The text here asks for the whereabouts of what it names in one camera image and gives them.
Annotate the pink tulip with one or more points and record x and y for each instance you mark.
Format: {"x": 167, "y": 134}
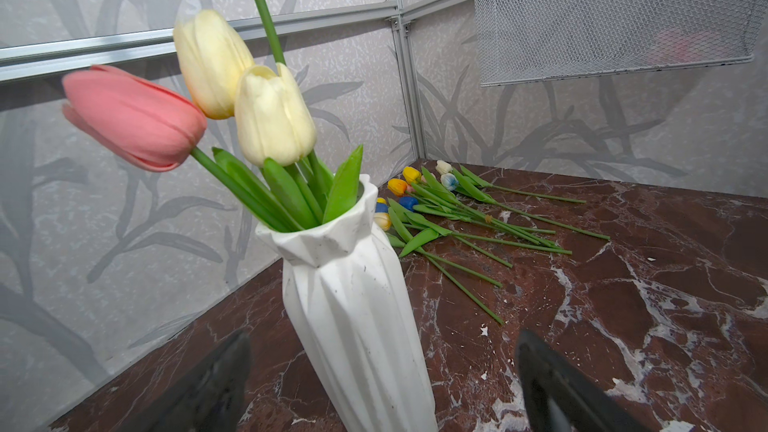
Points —
{"x": 156, "y": 129}

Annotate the pale yellow tulip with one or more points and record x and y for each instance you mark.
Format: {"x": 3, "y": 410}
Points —
{"x": 212, "y": 75}

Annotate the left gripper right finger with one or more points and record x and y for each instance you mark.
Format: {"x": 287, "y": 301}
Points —
{"x": 558, "y": 397}

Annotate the aluminium frame crossbar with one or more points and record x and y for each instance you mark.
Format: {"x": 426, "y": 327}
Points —
{"x": 36, "y": 60}

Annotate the pale blue white tulip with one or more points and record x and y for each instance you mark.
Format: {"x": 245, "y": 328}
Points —
{"x": 460, "y": 184}

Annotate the white ribbed ceramic vase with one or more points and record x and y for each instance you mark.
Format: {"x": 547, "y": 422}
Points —
{"x": 344, "y": 292}

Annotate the orange yellow tulip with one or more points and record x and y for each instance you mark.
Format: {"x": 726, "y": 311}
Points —
{"x": 400, "y": 189}

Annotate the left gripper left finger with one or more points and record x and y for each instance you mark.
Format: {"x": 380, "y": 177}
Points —
{"x": 210, "y": 397}

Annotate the tall cream tulip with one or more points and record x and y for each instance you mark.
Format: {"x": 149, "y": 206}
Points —
{"x": 308, "y": 202}

